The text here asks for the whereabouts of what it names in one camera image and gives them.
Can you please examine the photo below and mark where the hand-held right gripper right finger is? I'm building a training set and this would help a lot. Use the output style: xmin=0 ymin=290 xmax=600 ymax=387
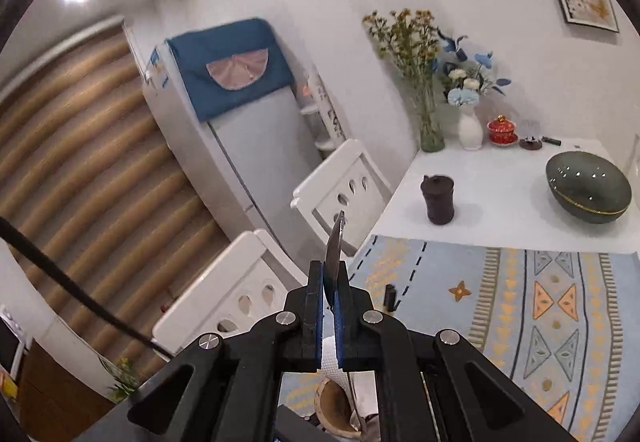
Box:
xmin=331 ymin=261 xmax=576 ymax=442

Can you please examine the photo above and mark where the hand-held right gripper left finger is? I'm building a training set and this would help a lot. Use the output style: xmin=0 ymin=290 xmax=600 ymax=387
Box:
xmin=100 ymin=261 xmax=326 ymax=442

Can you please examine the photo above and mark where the wooden utensil holder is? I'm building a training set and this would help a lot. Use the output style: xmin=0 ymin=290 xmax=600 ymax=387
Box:
xmin=314 ymin=377 xmax=363 ymax=440

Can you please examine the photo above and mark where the white dining chair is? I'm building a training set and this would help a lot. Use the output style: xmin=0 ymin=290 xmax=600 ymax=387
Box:
xmin=291 ymin=138 xmax=393 ymax=258
xmin=151 ymin=229 xmax=311 ymax=355

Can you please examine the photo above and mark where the dark brown lidded jar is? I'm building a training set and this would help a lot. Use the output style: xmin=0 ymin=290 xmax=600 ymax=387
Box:
xmin=420 ymin=173 xmax=457 ymax=225

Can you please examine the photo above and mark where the patterned blue tablecloth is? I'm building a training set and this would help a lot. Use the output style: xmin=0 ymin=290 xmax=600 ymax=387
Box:
xmin=277 ymin=235 xmax=640 ymax=442

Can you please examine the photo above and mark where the white refrigerator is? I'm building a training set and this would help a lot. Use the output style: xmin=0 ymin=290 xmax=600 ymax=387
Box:
xmin=142 ymin=17 xmax=351 ymax=263

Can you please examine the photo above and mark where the white corner shelf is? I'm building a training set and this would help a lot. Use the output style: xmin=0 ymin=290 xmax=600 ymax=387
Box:
xmin=297 ymin=72 xmax=346 ymax=150

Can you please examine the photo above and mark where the yellow potted plant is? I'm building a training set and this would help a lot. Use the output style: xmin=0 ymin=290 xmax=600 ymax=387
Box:
xmin=107 ymin=357 xmax=141 ymax=403

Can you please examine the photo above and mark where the glass vase with yellow flowers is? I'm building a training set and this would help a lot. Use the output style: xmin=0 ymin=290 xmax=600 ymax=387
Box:
xmin=362 ymin=10 xmax=448 ymax=153

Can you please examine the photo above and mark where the white vase with blue flowers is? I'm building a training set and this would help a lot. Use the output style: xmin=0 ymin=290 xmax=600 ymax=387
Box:
xmin=435 ymin=30 xmax=512 ymax=150

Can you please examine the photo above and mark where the red lidded cup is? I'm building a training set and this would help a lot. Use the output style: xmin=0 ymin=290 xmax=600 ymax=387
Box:
xmin=487 ymin=115 xmax=519 ymax=148

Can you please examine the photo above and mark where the brown striped curtain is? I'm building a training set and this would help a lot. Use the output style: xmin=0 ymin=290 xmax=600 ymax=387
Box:
xmin=0 ymin=17 xmax=236 ymax=373

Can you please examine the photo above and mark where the small dark dish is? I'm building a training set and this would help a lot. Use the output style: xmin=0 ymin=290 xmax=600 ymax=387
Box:
xmin=518 ymin=119 xmax=545 ymax=150

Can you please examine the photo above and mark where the dark green bowl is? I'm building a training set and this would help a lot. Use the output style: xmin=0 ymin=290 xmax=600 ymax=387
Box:
xmin=545 ymin=149 xmax=633 ymax=225

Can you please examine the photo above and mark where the black cable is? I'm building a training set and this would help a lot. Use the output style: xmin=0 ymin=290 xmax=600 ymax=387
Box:
xmin=0 ymin=216 xmax=173 ymax=360

